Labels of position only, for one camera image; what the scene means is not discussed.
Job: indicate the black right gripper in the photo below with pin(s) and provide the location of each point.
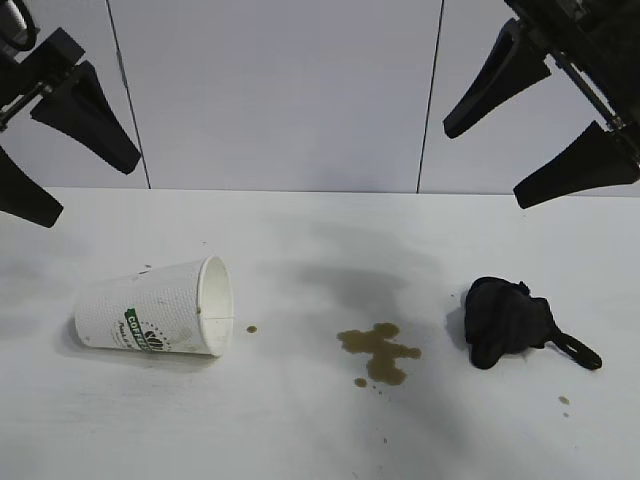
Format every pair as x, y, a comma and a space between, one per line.
600, 45

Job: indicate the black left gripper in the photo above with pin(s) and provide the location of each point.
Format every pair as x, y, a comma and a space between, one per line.
55, 55

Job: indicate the brown coffee spill puddle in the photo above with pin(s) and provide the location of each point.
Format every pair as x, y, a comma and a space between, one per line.
380, 350

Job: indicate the white Coffee Star paper cup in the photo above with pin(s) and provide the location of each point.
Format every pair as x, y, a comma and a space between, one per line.
150, 310

